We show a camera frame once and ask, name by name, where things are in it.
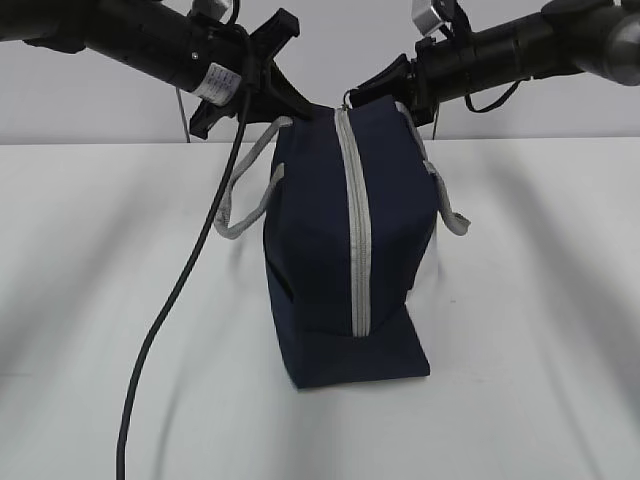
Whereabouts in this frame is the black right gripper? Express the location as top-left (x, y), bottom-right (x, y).
top-left (348, 39), bottom-right (475, 127)

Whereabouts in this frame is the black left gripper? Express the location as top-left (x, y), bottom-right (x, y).
top-left (189, 8), bottom-right (314, 140)

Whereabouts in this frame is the navy blue lunch bag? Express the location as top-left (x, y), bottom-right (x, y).
top-left (214, 96), bottom-right (470, 390)

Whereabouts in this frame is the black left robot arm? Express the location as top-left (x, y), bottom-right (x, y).
top-left (1, 0), bottom-right (313, 139)

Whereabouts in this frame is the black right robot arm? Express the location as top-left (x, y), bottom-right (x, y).
top-left (349, 1), bottom-right (639, 126)

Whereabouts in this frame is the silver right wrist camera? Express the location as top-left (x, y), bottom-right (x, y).
top-left (411, 0), bottom-right (458, 37)

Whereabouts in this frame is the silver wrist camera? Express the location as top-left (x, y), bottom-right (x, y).
top-left (411, 0), bottom-right (458, 37)
top-left (190, 0), bottom-right (233, 21)

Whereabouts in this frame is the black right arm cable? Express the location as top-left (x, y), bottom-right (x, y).
top-left (463, 79), bottom-right (521, 114)

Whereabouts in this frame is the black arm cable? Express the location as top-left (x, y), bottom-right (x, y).
top-left (115, 29), bottom-right (254, 480)
top-left (463, 79), bottom-right (521, 114)

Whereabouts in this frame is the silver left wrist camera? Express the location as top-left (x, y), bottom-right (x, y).
top-left (190, 0), bottom-right (233, 21)

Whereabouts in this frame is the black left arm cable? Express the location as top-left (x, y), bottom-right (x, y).
top-left (115, 29), bottom-right (254, 480)

